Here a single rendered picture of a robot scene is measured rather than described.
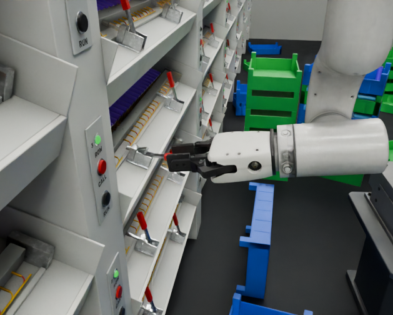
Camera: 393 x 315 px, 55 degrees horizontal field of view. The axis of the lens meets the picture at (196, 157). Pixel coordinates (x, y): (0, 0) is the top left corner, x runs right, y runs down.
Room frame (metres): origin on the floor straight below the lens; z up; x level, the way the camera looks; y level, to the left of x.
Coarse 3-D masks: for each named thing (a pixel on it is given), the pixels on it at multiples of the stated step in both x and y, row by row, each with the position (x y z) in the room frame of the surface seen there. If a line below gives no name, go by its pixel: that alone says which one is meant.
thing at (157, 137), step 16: (160, 64) 1.03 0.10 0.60; (176, 64) 1.02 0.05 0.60; (176, 80) 1.00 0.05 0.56; (192, 80) 1.01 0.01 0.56; (160, 96) 0.88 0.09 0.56; (192, 96) 0.96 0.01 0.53; (144, 112) 0.77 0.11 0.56; (160, 112) 0.80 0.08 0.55; (176, 112) 0.82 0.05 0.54; (160, 128) 0.72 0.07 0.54; (176, 128) 0.80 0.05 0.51; (128, 144) 0.62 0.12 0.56; (144, 144) 0.64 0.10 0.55; (160, 144) 0.66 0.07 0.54; (160, 160) 0.67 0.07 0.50; (128, 176) 0.53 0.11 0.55; (144, 176) 0.54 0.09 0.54; (128, 192) 0.49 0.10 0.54; (128, 208) 0.42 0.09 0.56
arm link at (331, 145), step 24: (336, 120) 0.54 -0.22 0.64; (360, 120) 0.52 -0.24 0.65; (312, 144) 0.50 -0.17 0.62; (336, 144) 0.49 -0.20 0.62; (360, 144) 0.48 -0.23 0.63; (384, 144) 0.48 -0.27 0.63; (312, 168) 0.49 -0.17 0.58; (336, 168) 0.49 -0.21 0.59; (360, 168) 0.48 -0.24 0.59; (384, 168) 0.48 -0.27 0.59
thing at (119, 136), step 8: (160, 80) 0.92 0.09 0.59; (152, 88) 0.85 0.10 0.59; (160, 88) 0.89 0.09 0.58; (144, 96) 0.79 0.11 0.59; (152, 96) 0.81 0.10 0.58; (136, 104) 0.74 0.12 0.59; (144, 104) 0.76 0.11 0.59; (152, 104) 0.80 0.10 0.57; (136, 112) 0.71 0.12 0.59; (152, 112) 0.76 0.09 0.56; (128, 120) 0.67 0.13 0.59; (136, 120) 0.69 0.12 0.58; (120, 128) 0.63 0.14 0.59; (128, 128) 0.64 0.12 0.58; (112, 136) 0.59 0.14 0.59; (120, 136) 0.60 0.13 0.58; (136, 136) 0.64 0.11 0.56; (120, 144) 0.61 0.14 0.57; (120, 160) 0.55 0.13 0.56
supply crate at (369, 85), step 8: (312, 64) 1.61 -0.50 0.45; (304, 72) 1.49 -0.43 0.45; (376, 72) 1.54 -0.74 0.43; (384, 72) 1.52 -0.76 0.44; (304, 80) 1.49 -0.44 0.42; (368, 80) 1.38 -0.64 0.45; (376, 80) 1.37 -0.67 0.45; (384, 80) 1.35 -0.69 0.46; (360, 88) 1.39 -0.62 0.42; (368, 88) 1.37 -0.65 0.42; (376, 88) 1.36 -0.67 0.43; (384, 88) 1.40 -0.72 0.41
